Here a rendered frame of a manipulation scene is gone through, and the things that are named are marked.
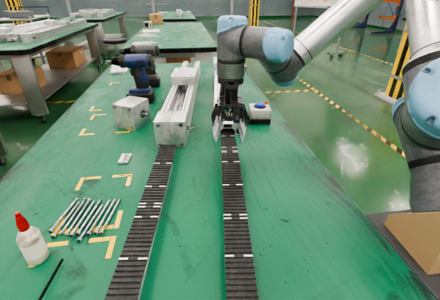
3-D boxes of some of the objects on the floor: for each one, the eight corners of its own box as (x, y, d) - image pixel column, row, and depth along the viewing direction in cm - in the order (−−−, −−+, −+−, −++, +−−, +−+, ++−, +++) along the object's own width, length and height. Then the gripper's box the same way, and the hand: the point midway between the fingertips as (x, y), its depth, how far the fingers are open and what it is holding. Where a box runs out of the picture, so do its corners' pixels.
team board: (282, 48, 675) (293, -44, 583) (297, 46, 695) (309, -43, 603) (329, 59, 557) (350, -53, 465) (345, 57, 578) (369, -51, 486)
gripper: (205, 82, 68) (207, 152, 78) (257, 82, 68) (253, 152, 78) (206, 74, 75) (207, 138, 85) (253, 73, 75) (249, 138, 85)
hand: (228, 137), depth 84 cm, fingers open, 7 cm apart
